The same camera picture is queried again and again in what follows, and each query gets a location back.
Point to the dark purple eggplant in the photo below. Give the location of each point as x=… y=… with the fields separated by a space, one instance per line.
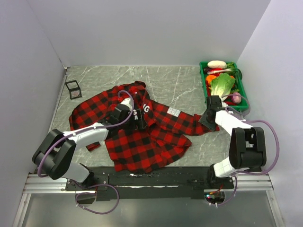
x=206 y=69

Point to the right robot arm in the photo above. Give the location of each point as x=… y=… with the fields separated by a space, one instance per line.
x=247 y=148

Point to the red chili pepper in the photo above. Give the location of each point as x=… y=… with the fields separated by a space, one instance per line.
x=227 y=103

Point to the green plastic tray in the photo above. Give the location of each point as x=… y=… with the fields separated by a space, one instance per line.
x=238 y=86

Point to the white green onion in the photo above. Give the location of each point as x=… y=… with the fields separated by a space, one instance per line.
x=222 y=70

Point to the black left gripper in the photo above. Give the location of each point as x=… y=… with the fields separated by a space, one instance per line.
x=141 y=123

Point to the small circuit board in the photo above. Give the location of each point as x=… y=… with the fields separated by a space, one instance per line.
x=215 y=197

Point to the green white cabbage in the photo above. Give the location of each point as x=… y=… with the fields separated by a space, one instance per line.
x=221 y=85

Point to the white potato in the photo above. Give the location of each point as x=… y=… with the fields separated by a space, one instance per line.
x=217 y=64

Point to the round pink brooch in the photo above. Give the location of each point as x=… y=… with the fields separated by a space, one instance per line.
x=75 y=94

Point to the red black plaid shirt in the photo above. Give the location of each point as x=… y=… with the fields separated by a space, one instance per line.
x=162 y=142

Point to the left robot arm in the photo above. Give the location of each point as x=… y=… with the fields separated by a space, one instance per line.
x=53 y=157

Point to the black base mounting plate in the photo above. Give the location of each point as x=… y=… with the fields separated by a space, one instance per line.
x=106 y=192

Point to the purple onion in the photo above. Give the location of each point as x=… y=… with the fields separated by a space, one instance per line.
x=236 y=98

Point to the black brooch display box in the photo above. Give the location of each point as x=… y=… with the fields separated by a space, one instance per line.
x=73 y=85

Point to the aluminium frame rail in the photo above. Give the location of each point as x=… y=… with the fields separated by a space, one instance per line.
x=35 y=184

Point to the orange fruit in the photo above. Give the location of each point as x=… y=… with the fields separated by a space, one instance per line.
x=209 y=78

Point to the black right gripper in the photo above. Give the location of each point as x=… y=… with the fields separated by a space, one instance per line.
x=203 y=120

